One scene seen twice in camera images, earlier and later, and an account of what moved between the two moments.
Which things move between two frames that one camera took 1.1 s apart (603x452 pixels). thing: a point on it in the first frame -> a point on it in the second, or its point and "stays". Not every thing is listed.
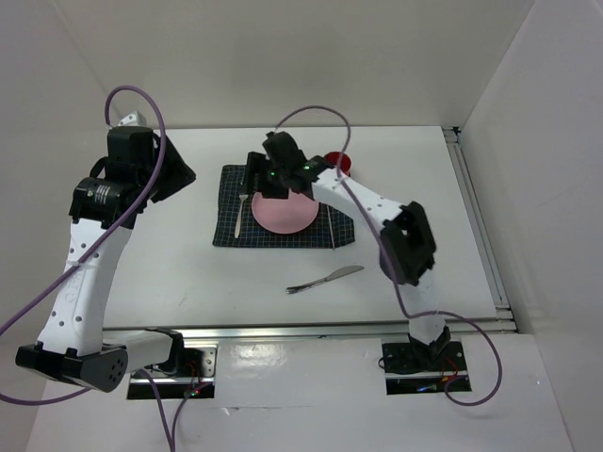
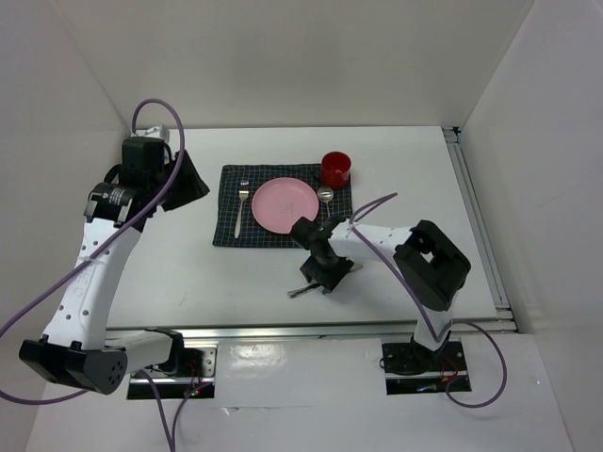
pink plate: [285, 216] stays
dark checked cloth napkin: [330, 229] stays
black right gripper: [259, 163] -> [310, 268]
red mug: [332, 159] stays
